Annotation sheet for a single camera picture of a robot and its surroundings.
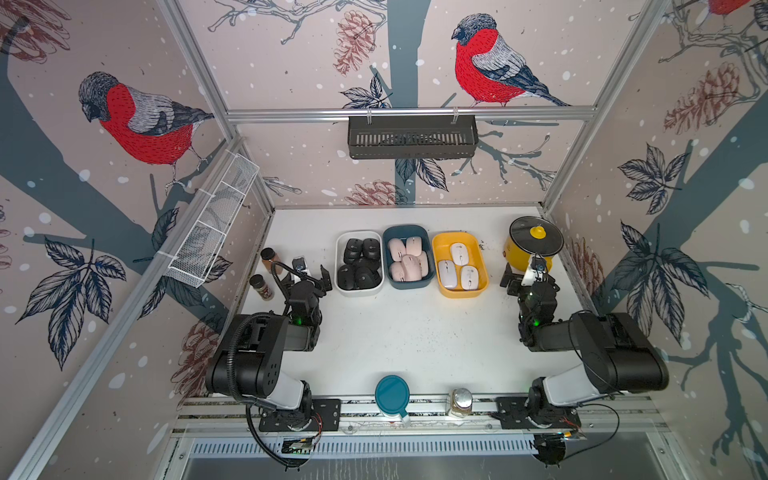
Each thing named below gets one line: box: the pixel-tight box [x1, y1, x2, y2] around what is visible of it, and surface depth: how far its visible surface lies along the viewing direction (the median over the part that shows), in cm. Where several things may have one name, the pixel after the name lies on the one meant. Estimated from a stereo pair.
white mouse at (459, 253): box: [451, 242, 469, 266], surface depth 106 cm
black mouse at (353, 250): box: [343, 238, 363, 265], surface depth 104 cm
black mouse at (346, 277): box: [337, 264, 357, 290], surface depth 97 cm
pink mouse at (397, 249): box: [388, 238, 406, 262], surface depth 106 cm
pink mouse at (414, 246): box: [406, 236, 422, 256], surface depth 106 cm
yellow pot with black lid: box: [504, 216, 565, 273], surface depth 97 cm
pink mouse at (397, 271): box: [390, 262, 405, 282], surface depth 99 cm
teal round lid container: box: [375, 374, 411, 419], surface depth 72 cm
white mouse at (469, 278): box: [461, 265, 479, 291], surface depth 99 cm
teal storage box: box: [383, 224, 436, 290], surface depth 101 cm
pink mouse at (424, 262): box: [420, 250, 429, 278], surface depth 102 cm
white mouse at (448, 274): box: [438, 260, 457, 289], surface depth 100 cm
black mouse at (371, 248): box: [362, 238, 381, 260], surface depth 103 cm
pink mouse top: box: [401, 254, 422, 281], surface depth 99 cm
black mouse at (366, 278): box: [355, 266, 382, 289], surface depth 95 cm
